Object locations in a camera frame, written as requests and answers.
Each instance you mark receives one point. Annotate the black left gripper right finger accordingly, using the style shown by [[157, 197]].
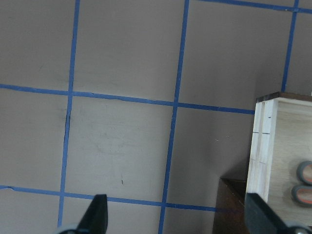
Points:
[[261, 219]]

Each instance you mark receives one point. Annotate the dark brown wooden cabinet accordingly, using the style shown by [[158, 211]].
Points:
[[229, 214]]

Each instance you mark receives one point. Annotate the brown wooden drawer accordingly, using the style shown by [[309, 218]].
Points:
[[281, 140]]

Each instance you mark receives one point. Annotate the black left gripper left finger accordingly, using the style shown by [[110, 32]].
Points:
[[95, 219]]

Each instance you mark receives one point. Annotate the orange grey scissors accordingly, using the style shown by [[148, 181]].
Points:
[[302, 193]]

